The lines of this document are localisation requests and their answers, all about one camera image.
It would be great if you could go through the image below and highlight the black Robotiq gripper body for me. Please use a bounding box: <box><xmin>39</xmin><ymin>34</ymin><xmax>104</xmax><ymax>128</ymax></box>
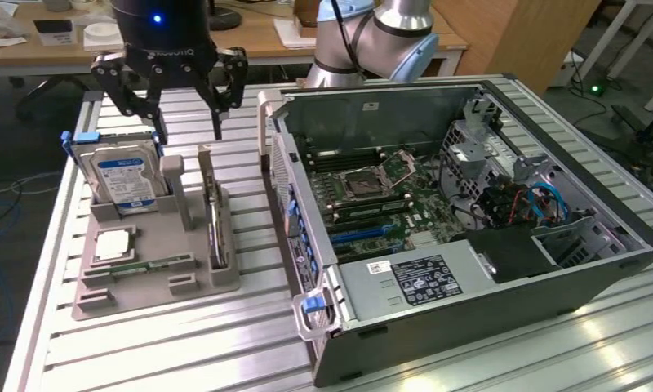
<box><xmin>111</xmin><ymin>0</ymin><xmax>219</xmax><ymax>89</ymax></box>

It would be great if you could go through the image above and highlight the black graphics card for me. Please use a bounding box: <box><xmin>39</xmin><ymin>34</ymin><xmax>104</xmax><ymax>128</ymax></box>
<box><xmin>198</xmin><ymin>144</ymin><xmax>236</xmax><ymax>271</ymax></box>

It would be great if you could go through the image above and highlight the white round holder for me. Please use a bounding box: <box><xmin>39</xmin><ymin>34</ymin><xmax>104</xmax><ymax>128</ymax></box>
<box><xmin>82</xmin><ymin>22</ymin><xmax>126</xmax><ymax>52</ymax></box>

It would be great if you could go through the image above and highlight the black lamp base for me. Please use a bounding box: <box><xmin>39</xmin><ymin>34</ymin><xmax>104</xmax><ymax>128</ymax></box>
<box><xmin>208</xmin><ymin>0</ymin><xmax>246</xmax><ymax>32</ymax></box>

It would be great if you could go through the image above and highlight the blue disk caddy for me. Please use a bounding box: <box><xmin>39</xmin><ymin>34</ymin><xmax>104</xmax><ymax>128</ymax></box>
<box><xmin>59</xmin><ymin>129</ymin><xmax>168</xmax><ymax>205</ymax></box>

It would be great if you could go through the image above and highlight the white paper stack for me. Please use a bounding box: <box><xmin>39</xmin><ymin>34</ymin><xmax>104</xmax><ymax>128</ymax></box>
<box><xmin>274</xmin><ymin>18</ymin><xmax>320</xmax><ymax>50</ymax></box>

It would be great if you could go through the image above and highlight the black office chair base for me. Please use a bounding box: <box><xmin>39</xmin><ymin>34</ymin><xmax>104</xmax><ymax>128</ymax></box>
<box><xmin>10</xmin><ymin>75</ymin><xmax>95</xmax><ymax>123</ymax></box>

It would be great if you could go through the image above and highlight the wooden desk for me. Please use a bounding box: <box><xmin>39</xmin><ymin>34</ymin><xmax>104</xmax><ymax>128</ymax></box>
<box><xmin>0</xmin><ymin>0</ymin><xmax>470</xmax><ymax>78</ymax></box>

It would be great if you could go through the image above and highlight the white box with black top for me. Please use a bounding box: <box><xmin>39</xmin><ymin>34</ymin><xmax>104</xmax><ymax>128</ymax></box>
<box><xmin>32</xmin><ymin>19</ymin><xmax>80</xmax><ymax>47</ymax></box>

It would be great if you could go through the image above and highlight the hard disk with blue label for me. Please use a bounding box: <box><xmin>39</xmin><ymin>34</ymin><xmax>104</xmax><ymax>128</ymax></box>
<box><xmin>80</xmin><ymin>145</ymin><xmax>163</xmax><ymax>216</ymax></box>

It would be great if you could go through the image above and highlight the brown cardboard box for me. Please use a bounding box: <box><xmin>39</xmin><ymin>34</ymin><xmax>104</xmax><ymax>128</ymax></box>
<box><xmin>294</xmin><ymin>0</ymin><xmax>323</xmax><ymax>38</ymax></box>

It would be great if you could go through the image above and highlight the silver CPU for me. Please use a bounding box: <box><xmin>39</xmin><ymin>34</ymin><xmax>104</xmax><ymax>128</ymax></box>
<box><xmin>94</xmin><ymin>231</ymin><xmax>135</xmax><ymax>261</ymax></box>

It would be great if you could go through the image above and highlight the grey parts rack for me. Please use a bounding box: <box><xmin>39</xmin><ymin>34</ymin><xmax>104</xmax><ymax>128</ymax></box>
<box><xmin>71</xmin><ymin>154</ymin><xmax>242</xmax><ymax>322</ymax></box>

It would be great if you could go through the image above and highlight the open socket cover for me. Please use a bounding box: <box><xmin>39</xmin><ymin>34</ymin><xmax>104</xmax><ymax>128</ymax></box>
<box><xmin>378</xmin><ymin>149</ymin><xmax>422</xmax><ymax>189</ymax></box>

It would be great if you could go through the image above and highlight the green RAM stick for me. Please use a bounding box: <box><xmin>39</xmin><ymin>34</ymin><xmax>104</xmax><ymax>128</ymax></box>
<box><xmin>110</xmin><ymin>256</ymin><xmax>190</xmax><ymax>277</ymax></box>

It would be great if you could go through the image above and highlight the installed black RAM stick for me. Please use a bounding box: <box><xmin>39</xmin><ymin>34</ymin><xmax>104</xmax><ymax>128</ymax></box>
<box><xmin>335</xmin><ymin>199</ymin><xmax>411</xmax><ymax>221</ymax></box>

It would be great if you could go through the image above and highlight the blue expansion slot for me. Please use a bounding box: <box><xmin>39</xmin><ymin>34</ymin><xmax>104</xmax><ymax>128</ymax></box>
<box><xmin>330</xmin><ymin>224</ymin><xmax>395</xmax><ymax>247</ymax></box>

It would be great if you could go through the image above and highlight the green motherboard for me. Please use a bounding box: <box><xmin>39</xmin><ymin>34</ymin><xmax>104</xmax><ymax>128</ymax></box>
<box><xmin>299</xmin><ymin>138</ymin><xmax>470</xmax><ymax>265</ymax></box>

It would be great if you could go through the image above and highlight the metal disk bay cage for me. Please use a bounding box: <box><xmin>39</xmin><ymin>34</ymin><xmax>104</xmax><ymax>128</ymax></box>
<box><xmin>443</xmin><ymin>97</ymin><xmax>526</xmax><ymax>194</ymax></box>

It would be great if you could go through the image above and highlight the silver chipset heatsink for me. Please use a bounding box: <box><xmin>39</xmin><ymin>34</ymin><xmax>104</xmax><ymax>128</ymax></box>
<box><xmin>407</xmin><ymin>232</ymin><xmax>443</xmax><ymax>251</ymax></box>

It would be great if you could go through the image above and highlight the wooden cabinet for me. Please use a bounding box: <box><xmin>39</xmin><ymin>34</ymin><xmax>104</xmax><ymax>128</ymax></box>
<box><xmin>430</xmin><ymin>0</ymin><xmax>603</xmax><ymax>96</ymax></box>

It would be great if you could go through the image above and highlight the grey power supply unit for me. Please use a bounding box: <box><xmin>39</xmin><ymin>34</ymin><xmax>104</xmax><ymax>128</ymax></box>
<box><xmin>330</xmin><ymin>238</ymin><xmax>498</xmax><ymax>324</ymax></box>

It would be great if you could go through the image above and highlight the white table leg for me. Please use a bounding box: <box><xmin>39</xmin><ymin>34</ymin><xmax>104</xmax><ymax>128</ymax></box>
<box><xmin>576</xmin><ymin>0</ymin><xmax>653</xmax><ymax>82</ymax></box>

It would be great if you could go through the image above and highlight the open black PC case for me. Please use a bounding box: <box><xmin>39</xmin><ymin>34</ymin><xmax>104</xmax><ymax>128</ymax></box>
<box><xmin>256</xmin><ymin>79</ymin><xmax>653</xmax><ymax>388</ymax></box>

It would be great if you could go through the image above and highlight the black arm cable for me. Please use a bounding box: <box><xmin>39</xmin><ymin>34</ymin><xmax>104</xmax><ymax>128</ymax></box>
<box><xmin>330</xmin><ymin>0</ymin><xmax>367</xmax><ymax>77</ymax></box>

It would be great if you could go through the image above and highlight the red wire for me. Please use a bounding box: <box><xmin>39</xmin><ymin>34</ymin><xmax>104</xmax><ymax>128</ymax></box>
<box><xmin>514</xmin><ymin>189</ymin><xmax>531</xmax><ymax>222</ymax></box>

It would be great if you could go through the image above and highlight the blue wire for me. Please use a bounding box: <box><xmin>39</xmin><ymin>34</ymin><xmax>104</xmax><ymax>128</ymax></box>
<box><xmin>524</xmin><ymin>183</ymin><xmax>572</xmax><ymax>226</ymax></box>

